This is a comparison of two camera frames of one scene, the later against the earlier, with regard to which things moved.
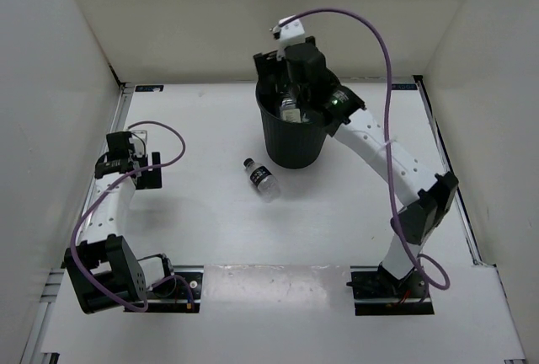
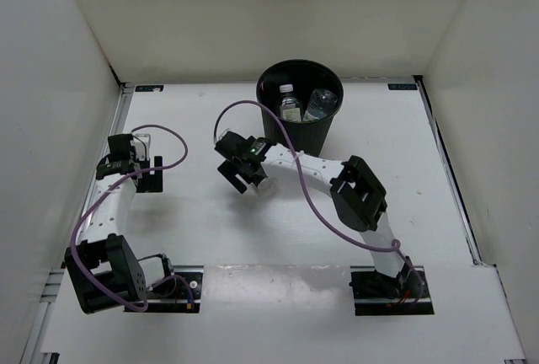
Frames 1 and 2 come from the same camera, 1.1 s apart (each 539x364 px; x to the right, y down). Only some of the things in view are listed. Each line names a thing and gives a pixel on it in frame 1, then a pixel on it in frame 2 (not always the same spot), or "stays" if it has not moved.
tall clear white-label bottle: (288, 110) stays
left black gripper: (151, 179) stays
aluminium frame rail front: (33, 353) stays
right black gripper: (268, 66) to (230, 170)
